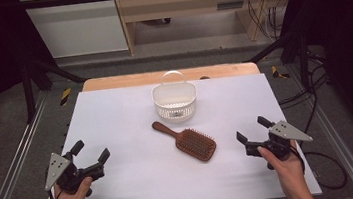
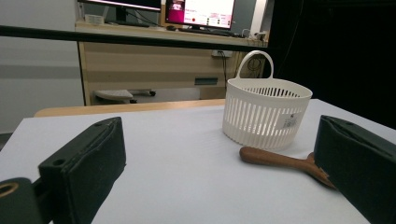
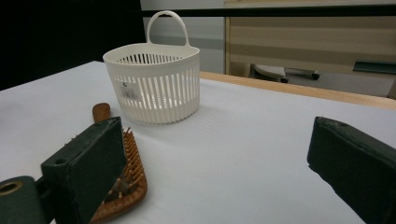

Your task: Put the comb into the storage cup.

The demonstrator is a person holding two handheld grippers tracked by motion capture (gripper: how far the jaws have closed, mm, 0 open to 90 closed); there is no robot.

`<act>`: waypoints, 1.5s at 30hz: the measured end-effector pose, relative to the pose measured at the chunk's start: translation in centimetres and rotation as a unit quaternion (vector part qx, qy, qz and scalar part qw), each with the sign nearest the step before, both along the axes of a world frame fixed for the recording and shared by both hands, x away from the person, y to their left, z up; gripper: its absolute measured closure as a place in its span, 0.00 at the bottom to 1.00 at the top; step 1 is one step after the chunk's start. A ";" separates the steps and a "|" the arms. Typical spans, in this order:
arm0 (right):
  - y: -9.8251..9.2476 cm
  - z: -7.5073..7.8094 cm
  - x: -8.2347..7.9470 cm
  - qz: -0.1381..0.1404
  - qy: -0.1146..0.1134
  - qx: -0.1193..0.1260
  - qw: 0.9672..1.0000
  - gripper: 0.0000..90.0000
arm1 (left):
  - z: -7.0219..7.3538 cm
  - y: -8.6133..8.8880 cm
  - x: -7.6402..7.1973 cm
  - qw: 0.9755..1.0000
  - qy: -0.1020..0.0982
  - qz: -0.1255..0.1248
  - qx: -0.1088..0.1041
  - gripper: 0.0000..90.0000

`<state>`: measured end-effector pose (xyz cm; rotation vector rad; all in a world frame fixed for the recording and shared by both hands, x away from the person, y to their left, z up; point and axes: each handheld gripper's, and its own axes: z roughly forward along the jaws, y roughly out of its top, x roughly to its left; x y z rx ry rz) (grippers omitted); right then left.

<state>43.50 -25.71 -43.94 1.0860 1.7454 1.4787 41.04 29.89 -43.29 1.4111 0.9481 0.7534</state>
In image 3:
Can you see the black horizontal frame bar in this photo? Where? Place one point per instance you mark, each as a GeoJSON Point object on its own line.
{"type": "Point", "coordinates": [280, 11]}

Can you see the wooden table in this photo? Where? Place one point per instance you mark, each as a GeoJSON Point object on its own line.
{"type": "Point", "coordinates": [280, 87]}

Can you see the dark curtain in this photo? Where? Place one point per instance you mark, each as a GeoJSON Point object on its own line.
{"type": "Point", "coordinates": [62, 37]}

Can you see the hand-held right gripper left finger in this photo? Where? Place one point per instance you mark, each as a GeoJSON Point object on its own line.
{"type": "Point", "coordinates": [84, 168]}

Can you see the wooden hairbrush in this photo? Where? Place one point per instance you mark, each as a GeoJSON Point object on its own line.
{"type": "Point", "coordinates": [132, 168]}

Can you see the white plastic slotted basket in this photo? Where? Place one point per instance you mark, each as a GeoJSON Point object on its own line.
{"type": "Point", "coordinates": [149, 69]}

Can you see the light wooden desk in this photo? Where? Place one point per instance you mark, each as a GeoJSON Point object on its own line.
{"type": "Point", "coordinates": [311, 40]}

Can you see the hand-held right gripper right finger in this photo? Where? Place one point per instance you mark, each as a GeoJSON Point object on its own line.
{"type": "Point", "coordinates": [351, 168]}

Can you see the white cabinet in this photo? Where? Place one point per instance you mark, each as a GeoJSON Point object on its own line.
{"type": "Point", "coordinates": [205, 31]}

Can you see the office chair base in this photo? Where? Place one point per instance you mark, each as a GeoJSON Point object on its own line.
{"type": "Point", "coordinates": [269, 71]}

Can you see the white table sheet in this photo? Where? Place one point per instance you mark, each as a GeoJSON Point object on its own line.
{"type": "Point", "coordinates": [233, 155]}

